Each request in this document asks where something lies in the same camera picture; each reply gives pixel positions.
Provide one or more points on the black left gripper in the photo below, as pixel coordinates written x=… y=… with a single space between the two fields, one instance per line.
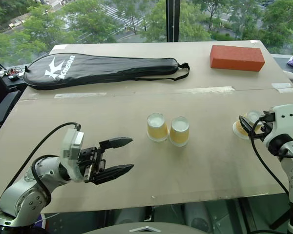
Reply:
x=92 y=159

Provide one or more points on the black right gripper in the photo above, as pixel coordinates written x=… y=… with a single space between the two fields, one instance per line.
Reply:
x=267 y=118

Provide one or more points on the yellow white paper cup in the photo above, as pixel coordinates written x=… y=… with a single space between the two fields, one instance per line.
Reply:
x=157 y=129
x=240 y=132
x=179 y=132

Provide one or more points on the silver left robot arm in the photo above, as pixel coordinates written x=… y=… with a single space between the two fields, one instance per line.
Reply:
x=22 y=192

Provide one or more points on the clear tape strip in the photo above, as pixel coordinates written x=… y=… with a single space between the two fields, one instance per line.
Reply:
x=80 y=95
x=210 y=89
x=283 y=87

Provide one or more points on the orange red brick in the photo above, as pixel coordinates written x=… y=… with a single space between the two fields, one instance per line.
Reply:
x=235 y=57

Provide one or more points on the grey robot torso plate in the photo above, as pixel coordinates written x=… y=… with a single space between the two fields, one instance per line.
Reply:
x=146 y=229

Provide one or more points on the black Kason racket bag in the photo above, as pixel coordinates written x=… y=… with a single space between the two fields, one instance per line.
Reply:
x=100 y=69

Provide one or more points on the black chair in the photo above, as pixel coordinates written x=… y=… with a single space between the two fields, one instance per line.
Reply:
x=5 y=107

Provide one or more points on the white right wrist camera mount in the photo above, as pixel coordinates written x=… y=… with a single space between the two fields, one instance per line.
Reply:
x=283 y=122

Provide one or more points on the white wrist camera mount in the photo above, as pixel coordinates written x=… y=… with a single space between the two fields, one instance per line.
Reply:
x=283 y=122
x=72 y=143

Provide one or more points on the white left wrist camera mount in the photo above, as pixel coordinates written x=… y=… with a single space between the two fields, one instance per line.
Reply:
x=72 y=143

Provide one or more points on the black window frame post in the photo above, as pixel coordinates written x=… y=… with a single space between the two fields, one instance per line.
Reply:
x=173 y=19

